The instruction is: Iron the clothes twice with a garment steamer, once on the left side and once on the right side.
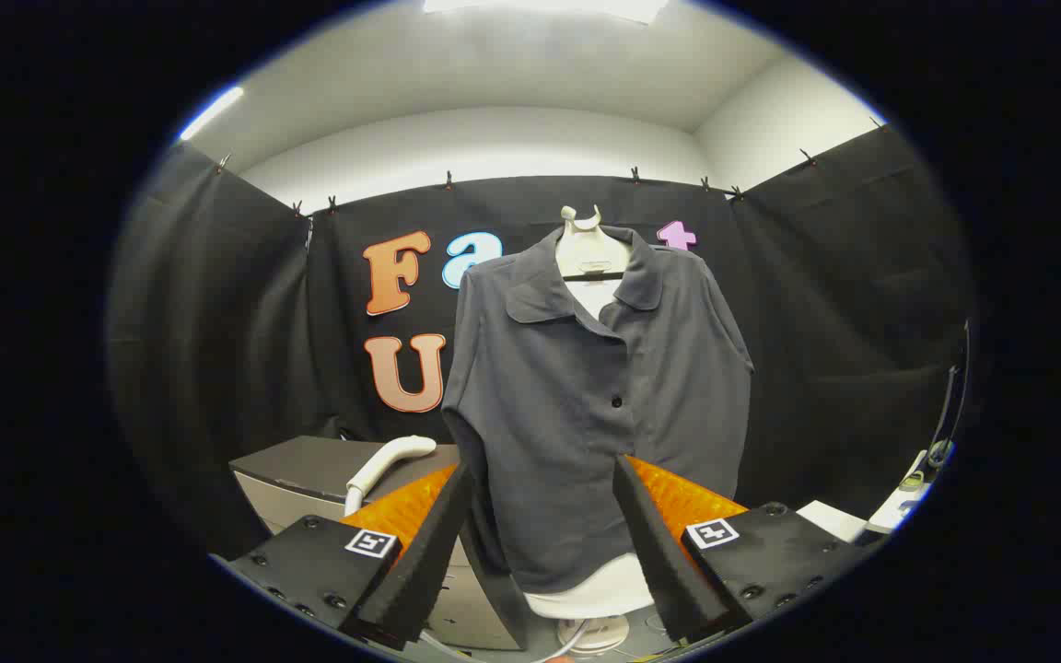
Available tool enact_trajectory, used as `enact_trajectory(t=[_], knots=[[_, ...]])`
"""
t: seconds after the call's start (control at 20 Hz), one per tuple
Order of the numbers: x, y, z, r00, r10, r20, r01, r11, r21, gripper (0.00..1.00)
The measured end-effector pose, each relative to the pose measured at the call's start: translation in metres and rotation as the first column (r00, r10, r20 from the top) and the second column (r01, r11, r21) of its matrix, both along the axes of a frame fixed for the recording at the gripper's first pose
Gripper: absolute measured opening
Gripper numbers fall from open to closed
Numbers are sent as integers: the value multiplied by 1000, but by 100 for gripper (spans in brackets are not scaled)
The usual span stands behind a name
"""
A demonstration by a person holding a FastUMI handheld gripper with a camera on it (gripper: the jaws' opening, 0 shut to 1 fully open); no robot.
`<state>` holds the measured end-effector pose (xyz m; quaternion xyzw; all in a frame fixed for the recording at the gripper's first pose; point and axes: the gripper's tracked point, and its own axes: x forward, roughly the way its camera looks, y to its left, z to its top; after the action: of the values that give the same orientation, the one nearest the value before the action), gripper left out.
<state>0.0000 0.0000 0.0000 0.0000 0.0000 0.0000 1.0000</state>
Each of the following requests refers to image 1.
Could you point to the ceiling light panel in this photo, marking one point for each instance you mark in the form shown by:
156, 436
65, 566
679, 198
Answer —
540, 5

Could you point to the white garment steamer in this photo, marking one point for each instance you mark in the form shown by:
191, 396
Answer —
383, 458

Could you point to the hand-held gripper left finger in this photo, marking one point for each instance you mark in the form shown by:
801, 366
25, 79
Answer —
429, 562

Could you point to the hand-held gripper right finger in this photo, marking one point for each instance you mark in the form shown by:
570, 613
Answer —
655, 552

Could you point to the grey button-up shirt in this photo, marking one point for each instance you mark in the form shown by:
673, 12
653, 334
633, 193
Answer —
549, 414

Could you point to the row of black backdrop clips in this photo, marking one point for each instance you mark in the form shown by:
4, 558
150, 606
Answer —
448, 178

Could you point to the black backdrop cloth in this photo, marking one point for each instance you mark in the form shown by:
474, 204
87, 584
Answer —
217, 322

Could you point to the white mannequin torso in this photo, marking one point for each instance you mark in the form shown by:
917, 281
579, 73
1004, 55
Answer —
590, 253

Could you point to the grey drawer cabinet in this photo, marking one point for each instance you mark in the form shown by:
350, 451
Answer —
309, 465

